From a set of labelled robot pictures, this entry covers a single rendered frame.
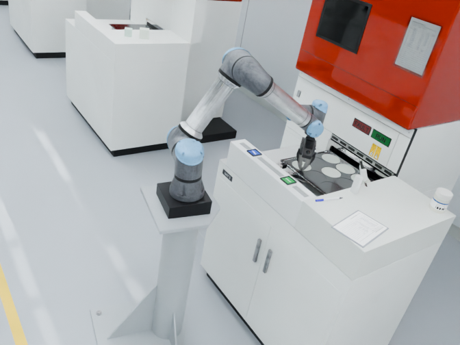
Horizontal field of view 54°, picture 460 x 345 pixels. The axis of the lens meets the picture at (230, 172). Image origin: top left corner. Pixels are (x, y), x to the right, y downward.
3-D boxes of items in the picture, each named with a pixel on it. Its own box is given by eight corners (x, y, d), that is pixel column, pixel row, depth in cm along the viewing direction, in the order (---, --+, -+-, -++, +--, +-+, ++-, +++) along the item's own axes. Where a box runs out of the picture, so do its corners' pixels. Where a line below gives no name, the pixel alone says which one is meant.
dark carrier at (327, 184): (330, 152, 253) (330, 150, 253) (378, 184, 230) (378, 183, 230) (284, 161, 234) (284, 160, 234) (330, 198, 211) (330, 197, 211)
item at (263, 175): (239, 161, 241) (245, 138, 234) (309, 222, 204) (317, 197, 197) (225, 164, 236) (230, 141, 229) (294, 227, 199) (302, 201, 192)
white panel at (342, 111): (287, 128, 289) (303, 67, 269) (388, 198, 235) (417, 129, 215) (284, 129, 287) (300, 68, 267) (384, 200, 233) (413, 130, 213)
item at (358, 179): (357, 187, 209) (366, 163, 202) (363, 192, 207) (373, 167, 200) (348, 190, 206) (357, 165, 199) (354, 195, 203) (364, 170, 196)
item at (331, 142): (326, 152, 262) (330, 137, 257) (385, 194, 233) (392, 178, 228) (324, 152, 261) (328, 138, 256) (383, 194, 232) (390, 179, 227)
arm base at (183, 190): (178, 205, 189) (179, 185, 183) (163, 186, 199) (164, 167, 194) (210, 197, 196) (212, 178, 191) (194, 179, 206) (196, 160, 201)
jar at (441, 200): (434, 202, 209) (442, 185, 204) (448, 211, 205) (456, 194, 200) (425, 206, 205) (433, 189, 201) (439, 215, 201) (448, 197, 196)
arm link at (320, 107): (308, 98, 212) (324, 98, 215) (302, 119, 217) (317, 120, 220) (316, 105, 206) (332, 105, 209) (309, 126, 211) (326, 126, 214)
